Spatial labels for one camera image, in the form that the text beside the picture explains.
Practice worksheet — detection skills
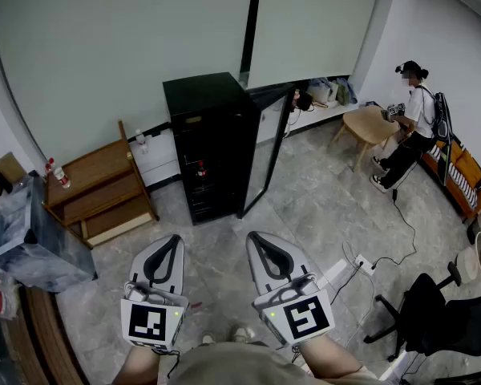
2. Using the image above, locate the green cloth bag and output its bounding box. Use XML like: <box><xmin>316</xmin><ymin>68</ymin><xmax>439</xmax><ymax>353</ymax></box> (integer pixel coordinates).
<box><xmin>335</xmin><ymin>81</ymin><xmax>350</xmax><ymax>107</ymax></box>

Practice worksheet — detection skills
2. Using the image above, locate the black bag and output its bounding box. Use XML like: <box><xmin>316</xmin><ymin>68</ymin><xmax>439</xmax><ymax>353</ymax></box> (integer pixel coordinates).
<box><xmin>293</xmin><ymin>89</ymin><xmax>315</xmax><ymax>112</ymax></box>

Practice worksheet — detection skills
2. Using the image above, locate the white-capped plastic water bottle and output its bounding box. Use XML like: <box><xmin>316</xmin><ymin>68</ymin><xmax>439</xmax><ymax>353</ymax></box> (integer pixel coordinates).
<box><xmin>135</xmin><ymin>128</ymin><xmax>151</xmax><ymax>155</ymax></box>

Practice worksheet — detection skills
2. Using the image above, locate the white plastic bag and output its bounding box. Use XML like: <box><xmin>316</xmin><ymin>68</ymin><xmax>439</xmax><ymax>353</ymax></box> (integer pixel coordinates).
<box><xmin>306</xmin><ymin>79</ymin><xmax>333</xmax><ymax>104</ymax></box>

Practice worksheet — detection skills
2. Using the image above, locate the person's right shoe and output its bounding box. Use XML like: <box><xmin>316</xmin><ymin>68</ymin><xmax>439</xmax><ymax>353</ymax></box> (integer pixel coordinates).
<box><xmin>228</xmin><ymin>324</ymin><xmax>257</xmax><ymax>343</ymax></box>

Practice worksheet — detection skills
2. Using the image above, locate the person's left forearm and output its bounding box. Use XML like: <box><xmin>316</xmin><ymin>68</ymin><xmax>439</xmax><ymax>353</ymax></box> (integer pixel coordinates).
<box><xmin>111</xmin><ymin>345</ymin><xmax>162</xmax><ymax>385</ymax></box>

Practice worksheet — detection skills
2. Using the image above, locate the brown cardboard sheet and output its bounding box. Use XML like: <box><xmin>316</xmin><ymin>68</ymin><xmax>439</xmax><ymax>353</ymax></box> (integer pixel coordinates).
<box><xmin>0</xmin><ymin>152</ymin><xmax>28</xmax><ymax>212</ymax></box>

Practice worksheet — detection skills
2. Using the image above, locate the white power strip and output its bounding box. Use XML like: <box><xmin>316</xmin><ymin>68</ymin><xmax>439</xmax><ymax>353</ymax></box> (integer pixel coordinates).
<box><xmin>354</xmin><ymin>253</ymin><xmax>378</xmax><ymax>277</ymax></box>

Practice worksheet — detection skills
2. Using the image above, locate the striped cushion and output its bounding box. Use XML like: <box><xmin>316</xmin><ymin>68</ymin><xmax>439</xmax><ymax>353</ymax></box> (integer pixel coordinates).
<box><xmin>430</xmin><ymin>146</ymin><xmax>480</xmax><ymax>211</ymax></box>

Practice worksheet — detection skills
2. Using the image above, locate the round wooden stool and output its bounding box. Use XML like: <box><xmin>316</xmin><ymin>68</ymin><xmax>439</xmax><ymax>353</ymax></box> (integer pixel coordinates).
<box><xmin>330</xmin><ymin>105</ymin><xmax>402</xmax><ymax>173</ymax></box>

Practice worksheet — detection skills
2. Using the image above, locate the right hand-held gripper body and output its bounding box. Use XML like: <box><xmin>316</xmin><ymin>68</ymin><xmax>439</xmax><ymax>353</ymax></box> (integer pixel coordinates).
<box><xmin>252</xmin><ymin>273</ymin><xmax>337</xmax><ymax>351</ymax></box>

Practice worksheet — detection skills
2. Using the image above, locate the person's beige clothing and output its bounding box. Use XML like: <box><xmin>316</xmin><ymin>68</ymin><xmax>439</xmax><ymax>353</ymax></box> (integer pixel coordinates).
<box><xmin>158</xmin><ymin>341</ymin><xmax>390</xmax><ymax>385</ymax></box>

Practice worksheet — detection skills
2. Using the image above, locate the person's right forearm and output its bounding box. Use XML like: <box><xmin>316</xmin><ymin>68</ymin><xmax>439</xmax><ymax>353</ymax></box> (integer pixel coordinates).
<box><xmin>297</xmin><ymin>333</ymin><xmax>372</xmax><ymax>385</ymax></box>

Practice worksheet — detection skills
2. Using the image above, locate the round wooden table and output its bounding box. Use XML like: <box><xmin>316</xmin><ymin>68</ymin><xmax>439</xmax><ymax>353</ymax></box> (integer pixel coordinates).
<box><xmin>2</xmin><ymin>286</ymin><xmax>90</xmax><ymax>385</ymax></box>

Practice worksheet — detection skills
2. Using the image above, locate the black office chair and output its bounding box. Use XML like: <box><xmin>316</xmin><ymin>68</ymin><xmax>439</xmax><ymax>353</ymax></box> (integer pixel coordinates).
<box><xmin>362</xmin><ymin>261</ymin><xmax>481</xmax><ymax>363</ymax></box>

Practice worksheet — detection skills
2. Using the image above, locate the white round stool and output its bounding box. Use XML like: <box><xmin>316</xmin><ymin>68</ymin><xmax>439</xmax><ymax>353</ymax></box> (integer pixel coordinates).
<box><xmin>455</xmin><ymin>246</ymin><xmax>481</xmax><ymax>285</ymax></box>

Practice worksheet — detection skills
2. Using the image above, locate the black mini fridge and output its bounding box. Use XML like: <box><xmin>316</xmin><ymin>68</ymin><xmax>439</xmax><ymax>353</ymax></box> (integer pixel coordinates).
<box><xmin>162</xmin><ymin>71</ymin><xmax>262</xmax><ymax>227</ymax></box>

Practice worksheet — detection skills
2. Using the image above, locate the white drawer cabinet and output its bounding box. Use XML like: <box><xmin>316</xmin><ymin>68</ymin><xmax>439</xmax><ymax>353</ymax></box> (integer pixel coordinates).
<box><xmin>127</xmin><ymin>128</ymin><xmax>182</xmax><ymax>193</ymax></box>

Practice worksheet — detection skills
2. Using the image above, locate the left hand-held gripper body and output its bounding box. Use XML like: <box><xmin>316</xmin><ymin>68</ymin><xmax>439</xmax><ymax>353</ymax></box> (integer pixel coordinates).
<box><xmin>119</xmin><ymin>281</ymin><xmax>190</xmax><ymax>352</ymax></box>

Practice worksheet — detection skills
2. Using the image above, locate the narrow white roller blind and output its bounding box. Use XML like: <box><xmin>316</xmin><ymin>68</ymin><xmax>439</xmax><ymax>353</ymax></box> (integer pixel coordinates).
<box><xmin>246</xmin><ymin>0</ymin><xmax>386</xmax><ymax>91</ymax></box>

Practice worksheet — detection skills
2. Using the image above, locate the wooden shelf unit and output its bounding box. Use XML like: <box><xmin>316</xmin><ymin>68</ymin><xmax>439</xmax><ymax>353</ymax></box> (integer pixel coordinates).
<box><xmin>42</xmin><ymin>120</ymin><xmax>160</xmax><ymax>250</ymax></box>

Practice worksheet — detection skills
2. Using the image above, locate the black window post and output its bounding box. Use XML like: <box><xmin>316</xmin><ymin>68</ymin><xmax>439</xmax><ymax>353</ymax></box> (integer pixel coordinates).
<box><xmin>238</xmin><ymin>0</ymin><xmax>264</xmax><ymax>84</ymax></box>

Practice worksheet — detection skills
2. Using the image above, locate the black power cable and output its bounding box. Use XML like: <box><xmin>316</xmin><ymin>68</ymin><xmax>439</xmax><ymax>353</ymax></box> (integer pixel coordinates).
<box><xmin>370</xmin><ymin>188</ymin><xmax>419</xmax><ymax>272</ymax></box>

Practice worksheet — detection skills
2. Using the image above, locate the white cable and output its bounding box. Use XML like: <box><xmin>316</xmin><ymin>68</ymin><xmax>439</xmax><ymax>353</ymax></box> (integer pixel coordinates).
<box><xmin>342</xmin><ymin>241</ymin><xmax>377</xmax><ymax>349</ymax></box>

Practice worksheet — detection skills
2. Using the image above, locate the orange sofa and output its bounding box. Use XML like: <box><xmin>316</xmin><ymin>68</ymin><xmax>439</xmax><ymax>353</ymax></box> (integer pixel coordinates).
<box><xmin>419</xmin><ymin>133</ymin><xmax>481</xmax><ymax>225</ymax></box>

